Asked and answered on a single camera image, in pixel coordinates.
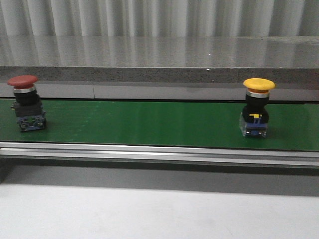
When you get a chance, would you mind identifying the white pleated curtain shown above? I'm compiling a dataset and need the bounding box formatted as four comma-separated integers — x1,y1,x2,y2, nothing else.
0,0,319,37

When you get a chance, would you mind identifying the aluminium conveyor side rail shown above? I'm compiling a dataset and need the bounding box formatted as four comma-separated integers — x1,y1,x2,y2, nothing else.
0,142,319,168

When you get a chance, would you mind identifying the grey granite counter slab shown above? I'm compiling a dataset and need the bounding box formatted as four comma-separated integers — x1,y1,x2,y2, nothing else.
0,35,319,84

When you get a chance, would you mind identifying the red mushroom push button switch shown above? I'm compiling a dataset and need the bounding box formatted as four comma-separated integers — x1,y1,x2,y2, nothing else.
7,75,46,132

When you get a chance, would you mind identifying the yellow mushroom push button switch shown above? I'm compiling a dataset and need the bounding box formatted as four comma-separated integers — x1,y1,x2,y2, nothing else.
239,78,276,138

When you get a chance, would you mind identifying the green conveyor belt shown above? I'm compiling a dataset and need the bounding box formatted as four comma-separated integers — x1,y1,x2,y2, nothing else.
0,99,319,151

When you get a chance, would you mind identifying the white rear conveyor panel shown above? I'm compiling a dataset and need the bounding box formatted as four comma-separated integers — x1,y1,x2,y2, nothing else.
0,81,319,102

